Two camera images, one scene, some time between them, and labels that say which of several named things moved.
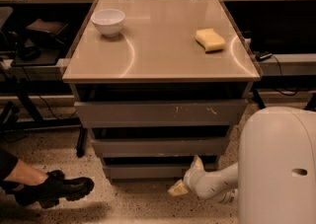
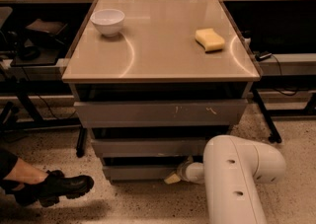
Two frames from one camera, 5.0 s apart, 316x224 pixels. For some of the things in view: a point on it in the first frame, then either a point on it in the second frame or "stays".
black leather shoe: [53, 187] stays
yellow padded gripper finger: [197, 163] → [190, 160]
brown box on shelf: [50, 27] stays
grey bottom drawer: [173, 171] stays
